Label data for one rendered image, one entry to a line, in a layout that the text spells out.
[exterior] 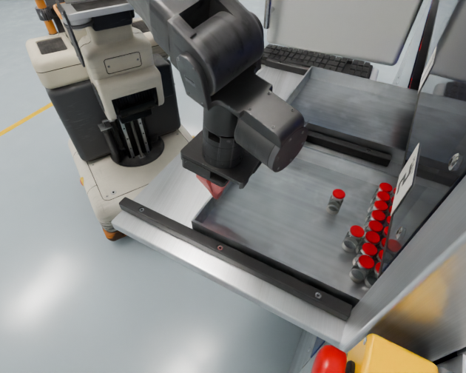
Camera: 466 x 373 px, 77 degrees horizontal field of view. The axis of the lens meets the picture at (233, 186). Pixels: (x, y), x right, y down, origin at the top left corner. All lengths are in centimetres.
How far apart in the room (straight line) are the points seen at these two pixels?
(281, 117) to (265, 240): 25
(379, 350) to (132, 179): 132
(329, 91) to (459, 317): 68
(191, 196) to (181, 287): 92
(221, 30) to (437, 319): 29
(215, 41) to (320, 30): 99
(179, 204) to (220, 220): 8
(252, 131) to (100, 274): 134
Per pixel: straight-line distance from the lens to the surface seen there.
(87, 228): 174
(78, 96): 143
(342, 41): 125
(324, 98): 83
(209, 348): 133
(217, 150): 37
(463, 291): 26
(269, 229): 50
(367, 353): 29
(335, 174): 62
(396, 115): 84
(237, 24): 30
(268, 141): 30
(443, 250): 23
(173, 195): 56
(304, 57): 117
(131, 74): 114
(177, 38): 30
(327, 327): 45
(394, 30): 123
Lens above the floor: 130
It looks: 48 degrees down
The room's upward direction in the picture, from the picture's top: straight up
